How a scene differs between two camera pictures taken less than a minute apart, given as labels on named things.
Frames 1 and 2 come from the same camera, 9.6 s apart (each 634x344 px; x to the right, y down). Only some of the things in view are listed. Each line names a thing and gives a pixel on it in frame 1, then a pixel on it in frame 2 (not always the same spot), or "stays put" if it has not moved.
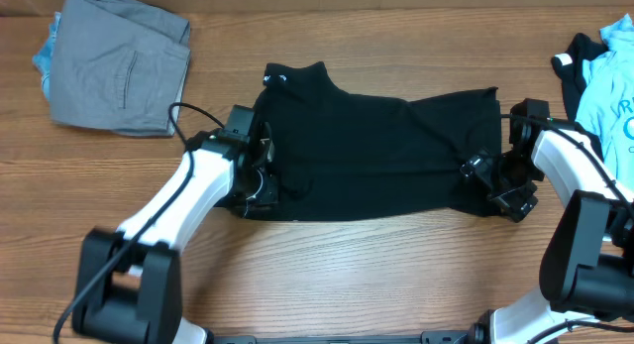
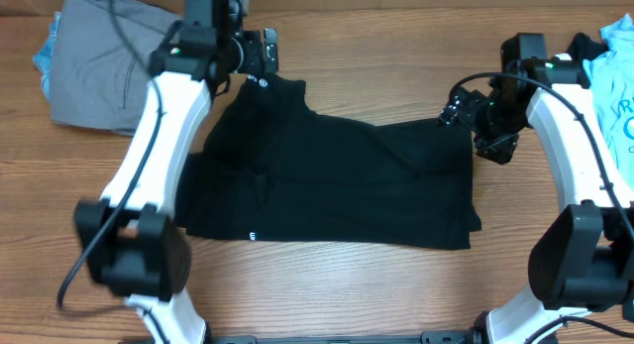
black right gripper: (521, 203) to (502, 147)
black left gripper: (269, 192) to (252, 61)
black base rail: (424, 338) stays put
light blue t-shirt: (605, 101) stays put
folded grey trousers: (117, 64) stays put
